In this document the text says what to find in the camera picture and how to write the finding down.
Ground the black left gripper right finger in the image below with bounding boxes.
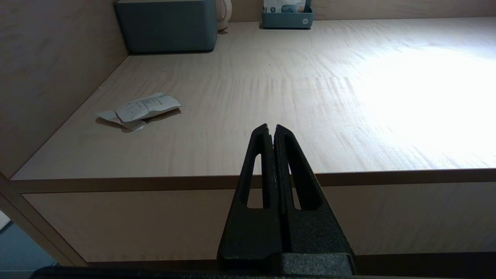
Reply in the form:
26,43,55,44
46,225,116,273
274,124,355,256

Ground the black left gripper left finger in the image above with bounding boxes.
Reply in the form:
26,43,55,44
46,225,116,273
217,124,287,269

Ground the crumpled white paper packet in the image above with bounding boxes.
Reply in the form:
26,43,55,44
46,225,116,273
96,92,182,131

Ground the small blue-grey tray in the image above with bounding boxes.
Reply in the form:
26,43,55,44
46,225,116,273
262,0,314,29

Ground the grey-blue sachet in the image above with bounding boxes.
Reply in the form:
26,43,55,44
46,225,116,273
281,0,307,13

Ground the grey tissue box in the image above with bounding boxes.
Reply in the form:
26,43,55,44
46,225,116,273
114,0,218,53

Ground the white mug with handle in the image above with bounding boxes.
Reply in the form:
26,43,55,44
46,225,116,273
215,0,233,31

